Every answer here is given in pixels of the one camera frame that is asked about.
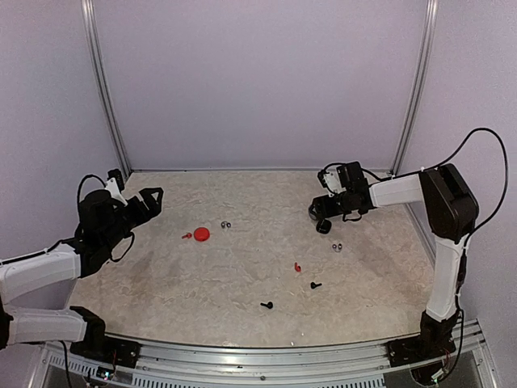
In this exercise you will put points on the front aluminium rail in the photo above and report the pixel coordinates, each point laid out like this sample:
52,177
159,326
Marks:
162,364

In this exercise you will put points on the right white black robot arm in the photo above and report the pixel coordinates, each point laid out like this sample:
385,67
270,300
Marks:
452,211

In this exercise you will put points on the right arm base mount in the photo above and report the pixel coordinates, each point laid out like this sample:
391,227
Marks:
412,350

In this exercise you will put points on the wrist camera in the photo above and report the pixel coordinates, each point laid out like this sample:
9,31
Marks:
115,179
342,177

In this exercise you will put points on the right aluminium frame post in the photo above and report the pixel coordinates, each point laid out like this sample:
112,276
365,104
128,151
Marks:
424,56

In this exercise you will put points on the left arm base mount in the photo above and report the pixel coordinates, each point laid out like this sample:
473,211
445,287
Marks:
110,350

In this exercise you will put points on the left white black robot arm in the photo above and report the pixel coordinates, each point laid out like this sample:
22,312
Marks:
105,220

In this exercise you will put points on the red round charging case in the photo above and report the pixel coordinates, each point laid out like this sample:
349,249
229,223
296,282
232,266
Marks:
201,234

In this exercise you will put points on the black charging case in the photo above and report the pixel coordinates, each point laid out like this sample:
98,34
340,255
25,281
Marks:
323,226

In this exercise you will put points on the black earbud at front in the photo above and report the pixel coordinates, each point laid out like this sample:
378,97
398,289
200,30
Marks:
268,305

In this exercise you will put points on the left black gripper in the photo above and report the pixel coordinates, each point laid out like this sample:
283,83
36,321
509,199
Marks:
153,208

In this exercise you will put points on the purple earbud charging case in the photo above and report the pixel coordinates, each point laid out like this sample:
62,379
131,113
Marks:
312,214

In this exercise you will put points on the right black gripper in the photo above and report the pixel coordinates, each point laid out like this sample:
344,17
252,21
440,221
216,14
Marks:
324,210

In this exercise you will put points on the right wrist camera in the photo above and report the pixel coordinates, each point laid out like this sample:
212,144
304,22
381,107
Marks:
342,177

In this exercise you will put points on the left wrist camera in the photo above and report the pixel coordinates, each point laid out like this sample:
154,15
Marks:
115,179

